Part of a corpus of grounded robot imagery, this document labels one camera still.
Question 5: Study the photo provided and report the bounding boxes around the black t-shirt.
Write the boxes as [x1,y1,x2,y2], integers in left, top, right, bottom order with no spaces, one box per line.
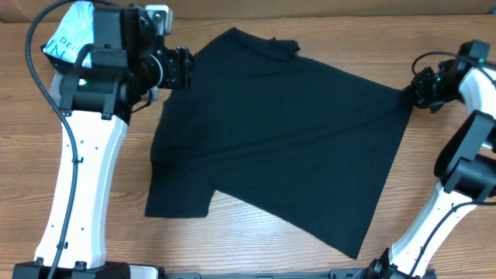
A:
[145,28,413,258]
[40,44,73,75]

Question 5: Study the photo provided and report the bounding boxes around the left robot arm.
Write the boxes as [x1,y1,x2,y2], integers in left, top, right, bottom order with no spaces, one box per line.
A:
[13,1,193,279]

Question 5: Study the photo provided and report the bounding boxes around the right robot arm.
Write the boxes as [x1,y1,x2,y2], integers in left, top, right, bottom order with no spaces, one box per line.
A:
[354,40,495,278]

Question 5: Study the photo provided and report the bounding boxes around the light blue folded t-shirt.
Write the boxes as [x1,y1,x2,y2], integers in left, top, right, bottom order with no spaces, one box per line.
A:
[43,1,95,64]

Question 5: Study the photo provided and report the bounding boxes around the black folded t-shirt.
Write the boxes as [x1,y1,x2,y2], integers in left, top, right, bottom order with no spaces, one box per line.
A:
[40,44,73,75]

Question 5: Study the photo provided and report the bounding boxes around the grey folded t-shirt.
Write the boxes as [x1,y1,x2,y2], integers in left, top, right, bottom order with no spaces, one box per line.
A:
[49,71,63,106]

